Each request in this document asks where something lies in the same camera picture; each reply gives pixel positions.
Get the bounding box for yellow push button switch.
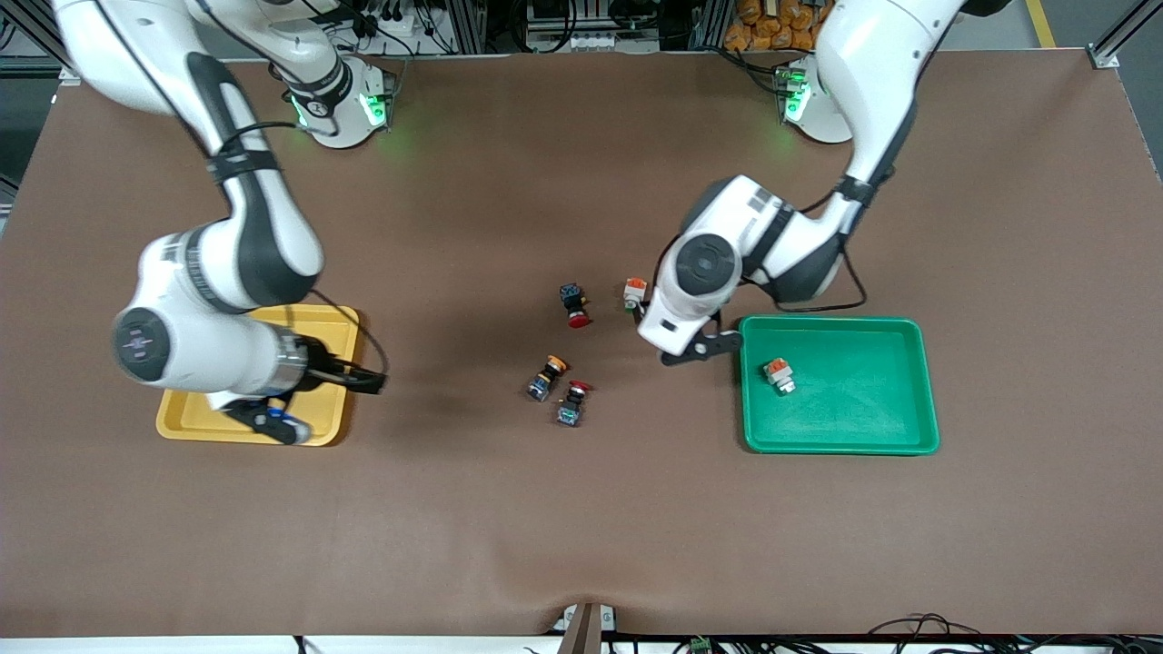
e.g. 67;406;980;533
524;355;569;402

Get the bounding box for yellow plastic tray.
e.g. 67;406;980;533
155;304;362;447

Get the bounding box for brown table mat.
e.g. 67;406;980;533
0;50;1163;637

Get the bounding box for green plastic tray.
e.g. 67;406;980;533
738;315;940;456

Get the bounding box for white power strip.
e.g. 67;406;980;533
527;32;637;53

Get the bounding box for orange mesh bags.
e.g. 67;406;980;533
724;0;837;52

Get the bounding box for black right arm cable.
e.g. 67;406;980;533
309;289;390;378

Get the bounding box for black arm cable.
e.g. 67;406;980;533
309;289;390;378
668;173;869;314

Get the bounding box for red push button switch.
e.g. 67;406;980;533
556;381;594;429
556;282;591;329

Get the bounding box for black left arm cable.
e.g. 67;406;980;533
668;173;869;314

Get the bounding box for post with metal bracket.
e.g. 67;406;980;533
552;602;619;654

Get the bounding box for aluminium frame profile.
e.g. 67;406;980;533
1088;18;1163;70
0;0;92;84

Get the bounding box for black cable bundle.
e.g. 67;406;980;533
863;614;1163;654

